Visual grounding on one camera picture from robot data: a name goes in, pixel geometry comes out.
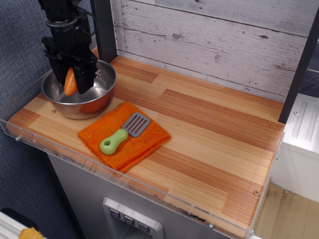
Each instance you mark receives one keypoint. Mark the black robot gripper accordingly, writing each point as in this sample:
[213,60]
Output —
[68,47]

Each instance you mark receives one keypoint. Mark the orange toy carrot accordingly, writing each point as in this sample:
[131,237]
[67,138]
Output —
[70,86]

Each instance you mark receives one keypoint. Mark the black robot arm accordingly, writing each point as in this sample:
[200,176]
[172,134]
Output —
[65,10]

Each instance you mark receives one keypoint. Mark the silver metal pot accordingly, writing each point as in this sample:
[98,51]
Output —
[86,105]

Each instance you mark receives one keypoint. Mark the orange folded cloth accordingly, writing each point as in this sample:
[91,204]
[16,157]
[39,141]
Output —
[133,149]

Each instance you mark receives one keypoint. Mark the clear acrylic edge guard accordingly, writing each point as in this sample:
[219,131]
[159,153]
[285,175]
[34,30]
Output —
[215,168]

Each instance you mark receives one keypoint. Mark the grey toy fridge cabinet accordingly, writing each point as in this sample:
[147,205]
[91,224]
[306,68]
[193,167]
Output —
[85,193]

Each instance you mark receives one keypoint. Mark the silver dispenser button panel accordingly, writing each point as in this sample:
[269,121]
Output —
[127,223]

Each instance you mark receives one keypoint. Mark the white black device corner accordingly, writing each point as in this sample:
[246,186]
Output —
[11,228]

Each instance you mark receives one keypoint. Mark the yellow object at corner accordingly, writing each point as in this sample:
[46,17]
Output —
[30,233]

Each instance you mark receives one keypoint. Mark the white toy sink unit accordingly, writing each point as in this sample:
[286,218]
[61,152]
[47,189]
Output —
[296,165]

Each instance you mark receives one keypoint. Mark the black left vertical post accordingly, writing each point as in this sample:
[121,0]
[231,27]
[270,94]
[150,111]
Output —
[105,35]

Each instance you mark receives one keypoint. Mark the black vertical post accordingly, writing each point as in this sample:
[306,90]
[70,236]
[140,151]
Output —
[301,70]
[105,35]

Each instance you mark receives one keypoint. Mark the green handled grey spatula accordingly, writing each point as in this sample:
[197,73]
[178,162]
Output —
[133,126]

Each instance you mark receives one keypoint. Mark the black right vertical post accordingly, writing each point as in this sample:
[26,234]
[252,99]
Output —
[301,70]

